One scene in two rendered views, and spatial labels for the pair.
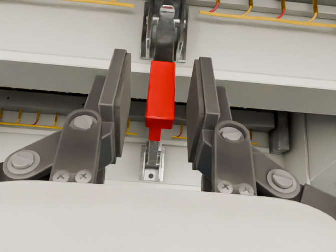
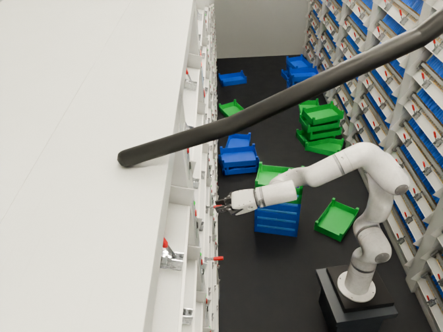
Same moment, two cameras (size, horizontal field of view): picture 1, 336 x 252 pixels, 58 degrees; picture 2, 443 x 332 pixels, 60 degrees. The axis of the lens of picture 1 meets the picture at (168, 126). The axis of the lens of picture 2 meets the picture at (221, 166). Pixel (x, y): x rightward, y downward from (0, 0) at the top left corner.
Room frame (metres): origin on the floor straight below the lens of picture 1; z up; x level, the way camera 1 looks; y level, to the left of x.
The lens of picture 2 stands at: (-0.06, 1.14, 2.08)
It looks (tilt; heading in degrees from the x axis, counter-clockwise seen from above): 39 degrees down; 276
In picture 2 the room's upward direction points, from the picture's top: 3 degrees counter-clockwise
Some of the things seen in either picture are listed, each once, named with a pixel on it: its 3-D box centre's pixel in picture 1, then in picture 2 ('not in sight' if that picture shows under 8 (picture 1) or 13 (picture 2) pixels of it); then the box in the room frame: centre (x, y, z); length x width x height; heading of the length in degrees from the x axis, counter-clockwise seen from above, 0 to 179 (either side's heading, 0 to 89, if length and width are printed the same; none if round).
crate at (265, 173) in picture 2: not in sight; (279, 178); (-0.23, -0.78, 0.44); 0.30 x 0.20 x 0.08; 172
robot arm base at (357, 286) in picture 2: not in sight; (359, 275); (-0.60, -0.07, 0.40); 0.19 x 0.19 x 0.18
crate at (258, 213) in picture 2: not in sight; (278, 204); (-0.23, -0.78, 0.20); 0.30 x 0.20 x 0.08; 172
